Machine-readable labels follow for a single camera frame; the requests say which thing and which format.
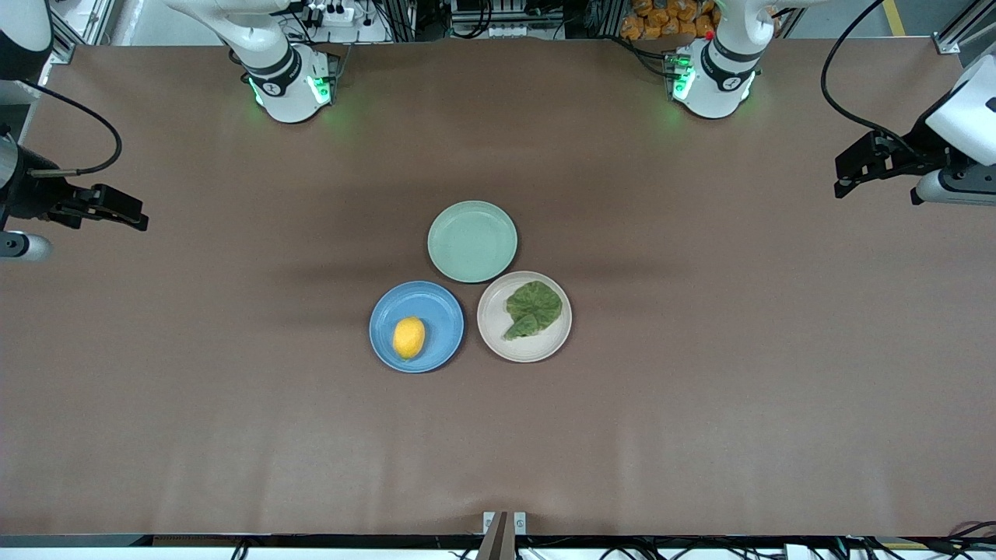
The beige plate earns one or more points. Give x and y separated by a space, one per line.
545 348

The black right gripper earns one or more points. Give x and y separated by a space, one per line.
33 196

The white power strip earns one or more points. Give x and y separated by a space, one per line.
334 14

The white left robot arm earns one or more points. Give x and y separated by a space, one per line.
720 78

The green lettuce leaf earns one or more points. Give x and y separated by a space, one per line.
535 307

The yellow lemon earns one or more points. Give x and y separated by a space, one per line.
409 337

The blue plate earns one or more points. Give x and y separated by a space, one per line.
440 311

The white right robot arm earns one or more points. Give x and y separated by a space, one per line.
288 78

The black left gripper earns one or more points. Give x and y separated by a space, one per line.
925 140

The metal mount bracket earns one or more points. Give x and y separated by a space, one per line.
502 537

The orange snack bags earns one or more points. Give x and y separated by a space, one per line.
661 19

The aluminium frame profile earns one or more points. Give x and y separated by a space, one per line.
961 31
78 31

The pale green plate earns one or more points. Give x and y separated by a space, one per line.
472 241

